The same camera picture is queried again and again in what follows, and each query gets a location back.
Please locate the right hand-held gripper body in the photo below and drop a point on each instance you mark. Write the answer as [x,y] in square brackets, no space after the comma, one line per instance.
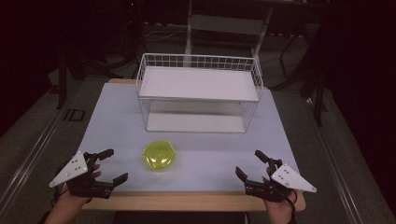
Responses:
[289,180]

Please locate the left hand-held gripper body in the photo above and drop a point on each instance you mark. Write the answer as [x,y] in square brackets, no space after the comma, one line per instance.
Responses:
[73,169]

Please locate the yellow-green translucent bowl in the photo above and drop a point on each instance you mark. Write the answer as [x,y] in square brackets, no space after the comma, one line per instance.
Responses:
[159,155]

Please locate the person's left hand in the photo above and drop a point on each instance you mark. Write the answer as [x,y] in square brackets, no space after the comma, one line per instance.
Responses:
[70,202]

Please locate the person's right hand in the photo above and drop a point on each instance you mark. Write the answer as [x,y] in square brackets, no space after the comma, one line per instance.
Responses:
[278,211]

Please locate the pale blue table mat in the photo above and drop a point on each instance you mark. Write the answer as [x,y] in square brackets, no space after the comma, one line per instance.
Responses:
[118,124]

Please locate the wooden table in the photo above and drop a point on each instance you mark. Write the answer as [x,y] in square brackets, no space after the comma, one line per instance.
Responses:
[186,200]

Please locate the dark metal stand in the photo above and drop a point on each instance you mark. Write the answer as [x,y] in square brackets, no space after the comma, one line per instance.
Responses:
[320,99]

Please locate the grey floor rail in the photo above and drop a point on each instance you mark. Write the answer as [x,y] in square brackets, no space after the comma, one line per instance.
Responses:
[336,161]
[34,155]

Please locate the grey metal stand frame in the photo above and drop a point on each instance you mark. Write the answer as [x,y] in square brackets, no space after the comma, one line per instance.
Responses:
[224,25]

